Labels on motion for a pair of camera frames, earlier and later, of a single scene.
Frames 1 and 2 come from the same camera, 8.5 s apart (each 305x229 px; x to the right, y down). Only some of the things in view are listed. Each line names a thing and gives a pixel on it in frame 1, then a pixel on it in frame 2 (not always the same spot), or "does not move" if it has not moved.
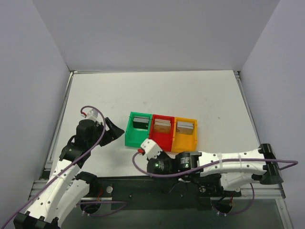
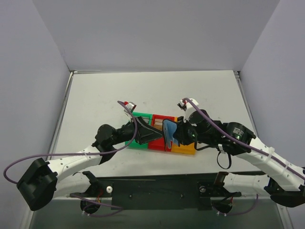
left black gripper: x=105 y=131 -> x=137 y=130
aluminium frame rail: x=259 y=192 does not move
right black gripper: x=161 y=156 -> x=180 y=133
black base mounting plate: x=152 y=193 does not move
